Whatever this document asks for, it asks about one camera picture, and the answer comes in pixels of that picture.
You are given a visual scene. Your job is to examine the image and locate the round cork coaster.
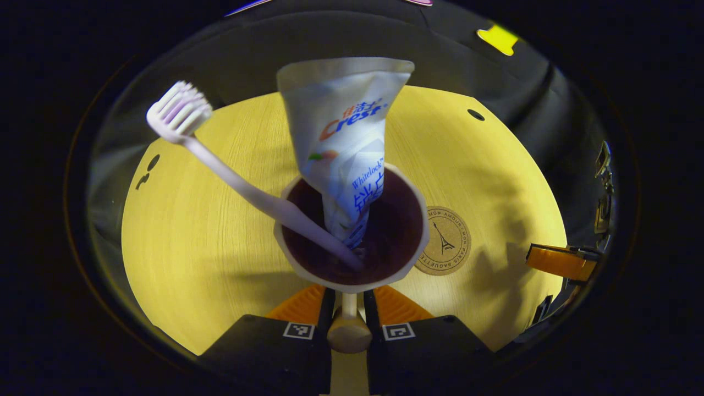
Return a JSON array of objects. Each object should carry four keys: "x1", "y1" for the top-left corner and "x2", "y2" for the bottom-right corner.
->
[{"x1": 414, "y1": 206, "x2": 472, "y2": 276}]

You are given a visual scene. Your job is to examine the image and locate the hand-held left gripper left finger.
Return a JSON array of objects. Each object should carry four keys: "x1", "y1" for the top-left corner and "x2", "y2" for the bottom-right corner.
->
[{"x1": 199, "y1": 283, "x2": 336, "y2": 395}]

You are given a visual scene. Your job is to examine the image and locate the white toothpaste tube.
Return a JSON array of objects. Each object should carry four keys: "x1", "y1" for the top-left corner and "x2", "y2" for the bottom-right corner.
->
[{"x1": 276, "y1": 57, "x2": 415, "y2": 249}]

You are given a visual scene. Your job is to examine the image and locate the pale pink toothbrush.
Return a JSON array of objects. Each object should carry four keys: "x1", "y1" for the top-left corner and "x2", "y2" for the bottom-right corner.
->
[{"x1": 146, "y1": 81, "x2": 364, "y2": 271}]

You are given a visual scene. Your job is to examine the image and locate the beige cup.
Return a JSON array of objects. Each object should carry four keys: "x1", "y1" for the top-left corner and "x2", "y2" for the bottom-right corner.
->
[{"x1": 273, "y1": 162, "x2": 430, "y2": 354}]

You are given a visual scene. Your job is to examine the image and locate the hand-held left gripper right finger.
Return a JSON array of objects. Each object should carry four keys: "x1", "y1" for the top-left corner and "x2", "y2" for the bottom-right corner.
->
[{"x1": 363, "y1": 284, "x2": 496, "y2": 395}]

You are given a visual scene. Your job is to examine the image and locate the wooden desktop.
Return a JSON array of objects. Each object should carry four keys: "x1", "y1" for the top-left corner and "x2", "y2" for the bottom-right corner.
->
[{"x1": 121, "y1": 85, "x2": 568, "y2": 396}]

